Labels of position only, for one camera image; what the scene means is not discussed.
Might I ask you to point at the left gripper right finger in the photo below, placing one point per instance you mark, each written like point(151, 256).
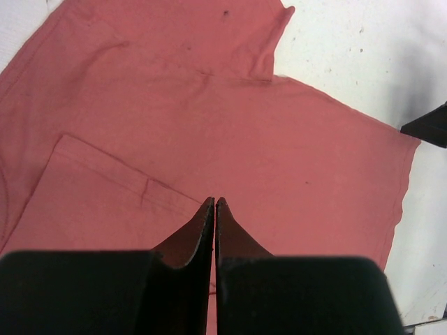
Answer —
point(260, 293)

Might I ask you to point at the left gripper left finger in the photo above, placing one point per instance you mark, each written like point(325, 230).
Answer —
point(163, 290)

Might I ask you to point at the salmon pink t shirt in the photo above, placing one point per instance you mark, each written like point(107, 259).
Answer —
point(120, 118)

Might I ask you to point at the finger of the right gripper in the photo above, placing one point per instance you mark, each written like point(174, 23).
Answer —
point(431, 127)

